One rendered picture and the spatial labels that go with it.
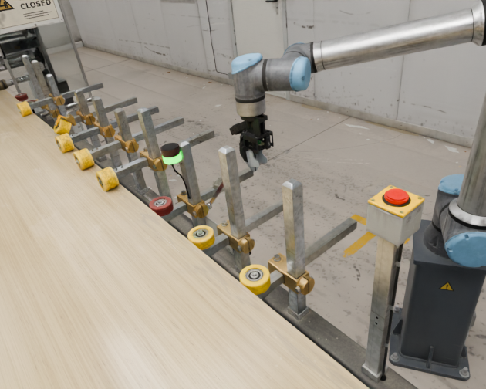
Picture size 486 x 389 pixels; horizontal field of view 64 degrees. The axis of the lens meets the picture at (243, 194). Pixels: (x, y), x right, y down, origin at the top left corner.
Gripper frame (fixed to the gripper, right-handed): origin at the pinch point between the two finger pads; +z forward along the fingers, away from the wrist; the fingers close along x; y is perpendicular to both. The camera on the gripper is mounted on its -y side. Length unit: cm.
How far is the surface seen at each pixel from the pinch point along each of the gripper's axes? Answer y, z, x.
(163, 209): -15.1, 8.9, -28.7
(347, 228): 33.3, 13.5, 7.8
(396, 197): 62, -24, -19
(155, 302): 19, 9, -52
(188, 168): -13.0, -2.7, -17.3
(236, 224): 12.0, 7.3, -18.8
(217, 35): -349, 36, 250
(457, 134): -29, 90, 247
